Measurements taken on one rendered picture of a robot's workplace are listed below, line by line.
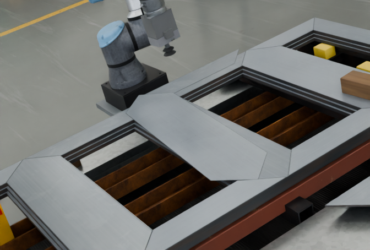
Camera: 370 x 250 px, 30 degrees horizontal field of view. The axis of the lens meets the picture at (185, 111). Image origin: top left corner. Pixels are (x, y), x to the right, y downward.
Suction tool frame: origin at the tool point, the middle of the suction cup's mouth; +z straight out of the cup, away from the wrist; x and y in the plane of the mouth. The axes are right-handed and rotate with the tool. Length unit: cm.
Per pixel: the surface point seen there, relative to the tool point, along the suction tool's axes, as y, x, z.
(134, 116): -21.2, -3.8, 11.7
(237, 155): -16, -52, 14
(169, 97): -7.0, -3.0, 12.6
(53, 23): 92, 397, 91
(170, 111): -12.3, -11.8, 12.6
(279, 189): -17, -70, 16
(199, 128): -12.9, -29.3, 13.2
